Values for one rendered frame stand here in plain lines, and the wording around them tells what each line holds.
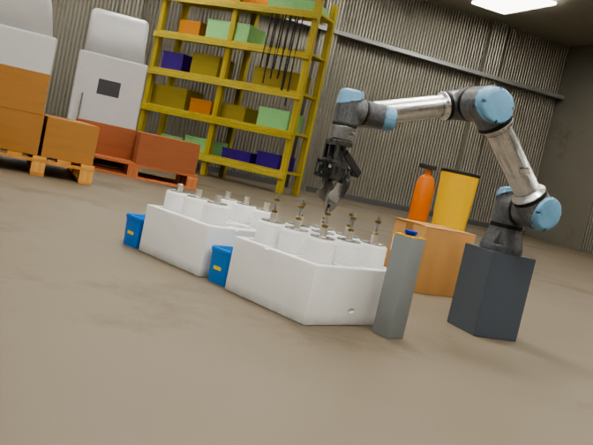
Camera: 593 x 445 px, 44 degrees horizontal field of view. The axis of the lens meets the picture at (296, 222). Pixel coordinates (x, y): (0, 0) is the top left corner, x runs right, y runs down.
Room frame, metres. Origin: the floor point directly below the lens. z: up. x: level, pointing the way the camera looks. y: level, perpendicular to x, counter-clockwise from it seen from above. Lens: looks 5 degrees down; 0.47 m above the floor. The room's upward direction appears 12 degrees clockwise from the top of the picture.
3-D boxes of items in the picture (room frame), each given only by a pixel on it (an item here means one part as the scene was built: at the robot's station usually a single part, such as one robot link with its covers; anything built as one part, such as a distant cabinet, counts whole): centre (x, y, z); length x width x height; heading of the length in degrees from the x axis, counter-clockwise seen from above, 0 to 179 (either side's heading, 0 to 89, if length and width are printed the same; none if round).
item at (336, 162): (2.20, -0.07, 0.48); 0.09 x 0.08 x 0.12; 142
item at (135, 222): (2.94, 0.52, 0.06); 0.30 x 0.11 x 0.12; 135
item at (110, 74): (7.50, 2.15, 0.75); 0.76 x 0.68 x 1.50; 21
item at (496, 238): (2.64, -0.73, 0.35); 0.15 x 0.15 x 0.10
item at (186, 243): (2.79, 0.29, 0.09); 0.39 x 0.39 x 0.18; 45
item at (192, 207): (2.70, 0.37, 0.16); 0.10 x 0.10 x 0.18
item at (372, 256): (2.38, -0.26, 0.16); 0.10 x 0.10 x 0.18
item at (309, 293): (2.39, -0.09, 0.09); 0.39 x 0.39 x 0.18; 44
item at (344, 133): (2.21, -0.08, 0.57); 0.08 x 0.08 x 0.05
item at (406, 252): (2.23, -0.35, 0.16); 0.07 x 0.07 x 0.31; 44
